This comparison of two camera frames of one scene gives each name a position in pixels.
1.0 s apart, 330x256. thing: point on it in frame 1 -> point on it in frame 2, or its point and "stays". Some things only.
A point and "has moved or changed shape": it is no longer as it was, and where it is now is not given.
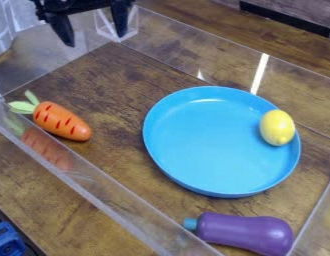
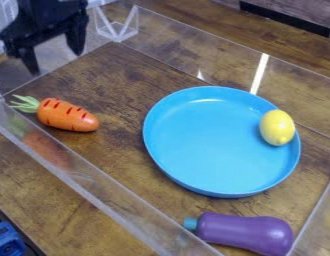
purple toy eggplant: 266,234 stays
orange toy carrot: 52,118 has moved or changed shape
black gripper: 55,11 -> 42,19
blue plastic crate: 10,242 stays
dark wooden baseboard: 286,19 stays
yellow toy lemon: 277,127 stays
